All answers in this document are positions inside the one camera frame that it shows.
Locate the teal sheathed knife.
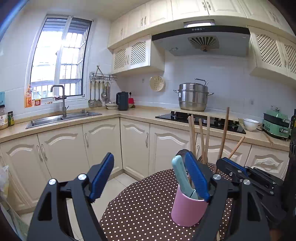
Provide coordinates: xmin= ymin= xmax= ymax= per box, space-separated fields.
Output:
xmin=171 ymin=155 xmax=198 ymax=200

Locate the metal spoon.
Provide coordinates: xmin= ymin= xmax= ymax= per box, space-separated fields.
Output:
xmin=176 ymin=149 xmax=190 ymax=161

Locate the kitchen faucet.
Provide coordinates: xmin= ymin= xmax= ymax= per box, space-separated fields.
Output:
xmin=50 ymin=84 xmax=68 ymax=118

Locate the pink utensil cup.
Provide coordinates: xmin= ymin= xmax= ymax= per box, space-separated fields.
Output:
xmin=171 ymin=185 xmax=208 ymax=227

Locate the green electric cooker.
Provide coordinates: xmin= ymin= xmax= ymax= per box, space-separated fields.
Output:
xmin=262 ymin=106 xmax=290 ymax=140

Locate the white bowl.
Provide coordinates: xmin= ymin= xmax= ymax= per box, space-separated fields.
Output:
xmin=243 ymin=118 xmax=259 ymax=132

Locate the oil bottle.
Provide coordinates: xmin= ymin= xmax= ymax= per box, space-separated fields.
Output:
xmin=290 ymin=109 xmax=296 ymax=139

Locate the black gas stove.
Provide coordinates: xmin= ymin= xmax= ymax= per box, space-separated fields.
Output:
xmin=154 ymin=110 xmax=247 ymax=135

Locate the brown polka dot tablecloth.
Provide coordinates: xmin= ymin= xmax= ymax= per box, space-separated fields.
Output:
xmin=99 ymin=163 xmax=234 ymax=241

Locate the steel sink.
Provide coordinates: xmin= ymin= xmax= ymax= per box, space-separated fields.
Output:
xmin=26 ymin=110 xmax=101 ymax=129

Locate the steel steamer pot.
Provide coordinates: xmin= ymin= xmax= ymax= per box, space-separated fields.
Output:
xmin=173 ymin=78 xmax=213 ymax=111

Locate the orange bottle on sill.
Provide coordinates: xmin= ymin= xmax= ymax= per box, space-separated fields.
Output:
xmin=25 ymin=85 xmax=33 ymax=108

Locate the black electric kettle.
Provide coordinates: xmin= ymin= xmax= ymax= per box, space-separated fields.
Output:
xmin=116 ymin=91 xmax=128 ymax=110

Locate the hanging utensil rack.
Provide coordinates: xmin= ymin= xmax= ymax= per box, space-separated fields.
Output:
xmin=88 ymin=65 xmax=118 ymax=109

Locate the red container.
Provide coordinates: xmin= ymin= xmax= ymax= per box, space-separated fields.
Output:
xmin=128 ymin=98 xmax=134 ymax=108

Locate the window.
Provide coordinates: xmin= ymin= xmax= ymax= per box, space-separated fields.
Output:
xmin=29 ymin=15 xmax=92 ymax=99

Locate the range hood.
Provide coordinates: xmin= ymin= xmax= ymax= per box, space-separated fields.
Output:
xmin=152 ymin=25 xmax=250 ymax=57

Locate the round wall trivet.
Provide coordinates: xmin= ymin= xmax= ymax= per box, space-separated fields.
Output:
xmin=149 ymin=76 xmax=165 ymax=92

